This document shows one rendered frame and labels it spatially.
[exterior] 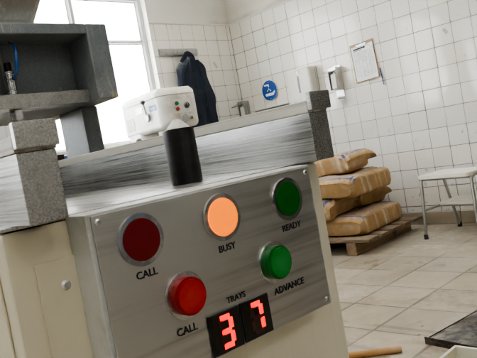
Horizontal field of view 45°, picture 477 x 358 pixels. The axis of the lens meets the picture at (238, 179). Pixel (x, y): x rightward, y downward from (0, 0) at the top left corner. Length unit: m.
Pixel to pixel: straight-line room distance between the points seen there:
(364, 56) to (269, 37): 1.08
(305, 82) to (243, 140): 4.59
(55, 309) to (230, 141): 0.30
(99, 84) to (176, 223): 0.84
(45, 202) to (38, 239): 0.04
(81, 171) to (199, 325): 0.55
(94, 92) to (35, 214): 0.89
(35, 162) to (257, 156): 0.29
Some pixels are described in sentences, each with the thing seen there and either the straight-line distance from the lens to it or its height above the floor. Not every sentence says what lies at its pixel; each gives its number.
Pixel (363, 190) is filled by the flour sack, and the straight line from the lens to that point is 4.16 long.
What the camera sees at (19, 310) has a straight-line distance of 0.44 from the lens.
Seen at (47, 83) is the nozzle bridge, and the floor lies 1.07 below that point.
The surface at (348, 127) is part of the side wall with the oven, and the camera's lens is 5.12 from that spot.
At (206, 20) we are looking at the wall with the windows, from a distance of 5.83.
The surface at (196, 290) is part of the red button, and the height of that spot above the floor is 0.76.
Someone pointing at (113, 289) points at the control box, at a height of 0.78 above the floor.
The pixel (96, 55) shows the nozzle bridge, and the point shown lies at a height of 1.11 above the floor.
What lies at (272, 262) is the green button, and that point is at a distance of 0.51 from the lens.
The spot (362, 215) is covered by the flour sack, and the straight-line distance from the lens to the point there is 4.15.
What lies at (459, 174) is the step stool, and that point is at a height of 0.44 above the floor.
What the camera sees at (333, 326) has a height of 0.66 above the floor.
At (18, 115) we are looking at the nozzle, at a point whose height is 1.01.
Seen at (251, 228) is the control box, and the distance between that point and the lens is 0.51.
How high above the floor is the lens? 0.87
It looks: 3 degrees down
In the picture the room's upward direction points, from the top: 10 degrees counter-clockwise
